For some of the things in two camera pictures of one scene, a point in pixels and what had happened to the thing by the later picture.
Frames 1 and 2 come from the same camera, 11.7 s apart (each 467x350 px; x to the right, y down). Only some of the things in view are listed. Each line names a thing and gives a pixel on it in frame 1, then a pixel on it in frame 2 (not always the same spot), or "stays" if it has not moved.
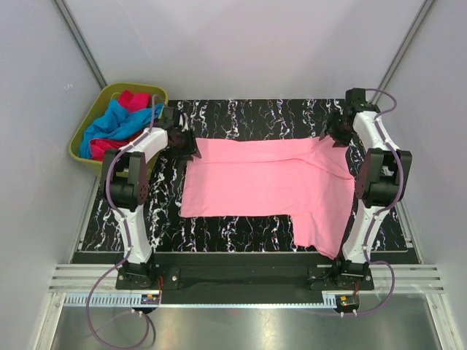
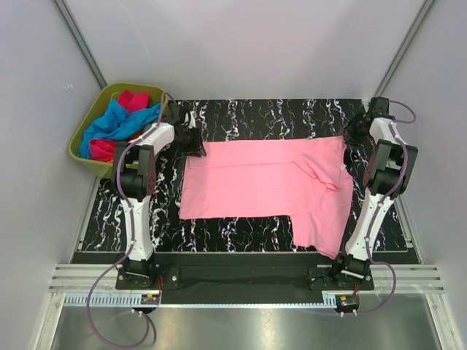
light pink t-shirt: [310, 180] stays
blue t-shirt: [114, 124] stays
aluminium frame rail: [81, 278] stays
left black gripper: [190, 149] → [196, 148]
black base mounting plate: [243, 276] stays
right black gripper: [341, 141] → [354, 140]
